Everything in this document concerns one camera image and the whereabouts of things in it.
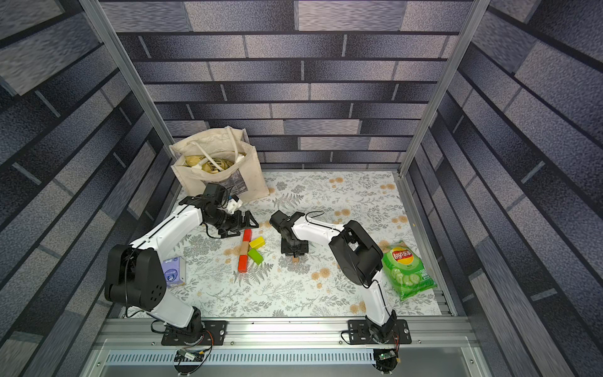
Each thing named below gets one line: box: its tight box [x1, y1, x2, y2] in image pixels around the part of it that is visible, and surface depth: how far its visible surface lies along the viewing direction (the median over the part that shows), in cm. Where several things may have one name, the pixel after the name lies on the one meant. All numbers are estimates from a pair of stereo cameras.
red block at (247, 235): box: [242, 228, 253, 242], surface depth 97 cm
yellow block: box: [248, 236, 267, 249], surface depth 94 cm
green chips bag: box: [381, 240, 438, 302], surface depth 79 cm
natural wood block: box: [239, 241, 249, 256], surface depth 94 cm
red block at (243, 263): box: [237, 254, 249, 274], surface depth 89 cm
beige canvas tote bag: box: [168, 125, 271, 202], surface depth 94 cm
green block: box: [248, 248, 264, 265], surface depth 92 cm
